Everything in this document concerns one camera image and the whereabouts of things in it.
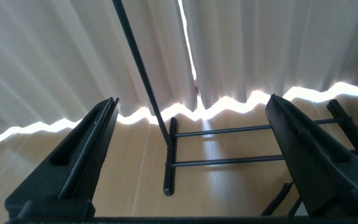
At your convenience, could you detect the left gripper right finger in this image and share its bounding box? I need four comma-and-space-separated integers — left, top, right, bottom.
265, 93, 358, 218

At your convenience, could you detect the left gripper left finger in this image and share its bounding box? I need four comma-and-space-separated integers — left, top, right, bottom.
4, 96, 121, 219

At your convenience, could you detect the black clothes rack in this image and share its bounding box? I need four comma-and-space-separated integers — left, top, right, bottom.
111, 0, 358, 197

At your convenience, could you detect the beige curtain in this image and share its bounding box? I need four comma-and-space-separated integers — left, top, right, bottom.
0, 0, 358, 139

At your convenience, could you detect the black cable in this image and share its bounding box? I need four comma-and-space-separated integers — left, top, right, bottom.
261, 181, 295, 217

